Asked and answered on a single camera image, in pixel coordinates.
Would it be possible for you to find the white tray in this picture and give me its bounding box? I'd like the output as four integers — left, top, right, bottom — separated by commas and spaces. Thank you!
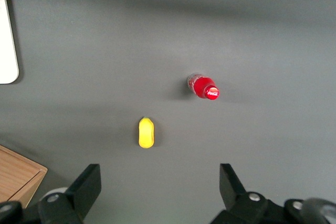
0, 0, 20, 85

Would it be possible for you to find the yellow plastic toy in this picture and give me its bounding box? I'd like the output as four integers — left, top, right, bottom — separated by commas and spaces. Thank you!
138, 116, 155, 149

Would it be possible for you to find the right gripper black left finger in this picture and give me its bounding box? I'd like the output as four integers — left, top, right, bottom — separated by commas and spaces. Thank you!
38, 163, 102, 224

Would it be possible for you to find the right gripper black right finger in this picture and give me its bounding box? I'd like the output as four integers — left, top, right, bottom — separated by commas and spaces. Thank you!
209, 163, 271, 224

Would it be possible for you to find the wooden box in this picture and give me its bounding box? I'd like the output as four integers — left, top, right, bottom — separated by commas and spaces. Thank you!
0, 144, 48, 209

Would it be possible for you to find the red cola bottle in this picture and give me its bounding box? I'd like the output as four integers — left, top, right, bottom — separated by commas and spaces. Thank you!
186, 72, 221, 101

